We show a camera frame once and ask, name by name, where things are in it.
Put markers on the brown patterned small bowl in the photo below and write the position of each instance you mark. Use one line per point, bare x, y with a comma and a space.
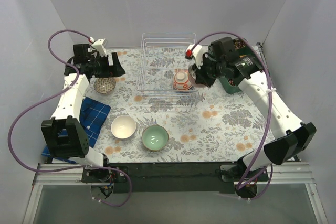
104, 85

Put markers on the floral table mat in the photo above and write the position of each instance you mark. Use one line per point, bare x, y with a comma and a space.
205, 125

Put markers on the aluminium frame rail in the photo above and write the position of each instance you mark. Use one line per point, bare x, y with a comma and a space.
64, 193

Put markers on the green divided organizer tray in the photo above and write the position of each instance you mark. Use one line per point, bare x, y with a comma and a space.
231, 87

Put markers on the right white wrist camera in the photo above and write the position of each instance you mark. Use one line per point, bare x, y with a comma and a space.
195, 52

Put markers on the white wire dish rack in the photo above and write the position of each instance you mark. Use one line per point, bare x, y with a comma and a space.
162, 56

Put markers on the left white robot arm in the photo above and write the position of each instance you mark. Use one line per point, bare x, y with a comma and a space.
75, 85

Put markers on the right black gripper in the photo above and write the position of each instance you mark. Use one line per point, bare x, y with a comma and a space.
200, 70

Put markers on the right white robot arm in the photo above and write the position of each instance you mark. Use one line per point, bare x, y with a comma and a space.
291, 134

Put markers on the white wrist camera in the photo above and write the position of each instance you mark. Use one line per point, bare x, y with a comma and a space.
195, 52
98, 46

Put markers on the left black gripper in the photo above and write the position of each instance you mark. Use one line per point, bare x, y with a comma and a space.
110, 64

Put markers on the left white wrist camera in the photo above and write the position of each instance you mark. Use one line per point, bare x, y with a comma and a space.
98, 46

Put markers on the celadon green bowl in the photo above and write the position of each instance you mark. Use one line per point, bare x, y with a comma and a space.
155, 137

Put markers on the orange floral bowl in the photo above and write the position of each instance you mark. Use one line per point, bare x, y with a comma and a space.
181, 81

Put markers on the black white leaf bowl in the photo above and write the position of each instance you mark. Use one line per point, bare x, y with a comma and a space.
192, 78

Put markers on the blue plaid cloth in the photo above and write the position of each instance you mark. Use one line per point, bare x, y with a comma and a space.
94, 121

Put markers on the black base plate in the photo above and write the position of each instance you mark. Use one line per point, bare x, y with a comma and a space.
182, 176

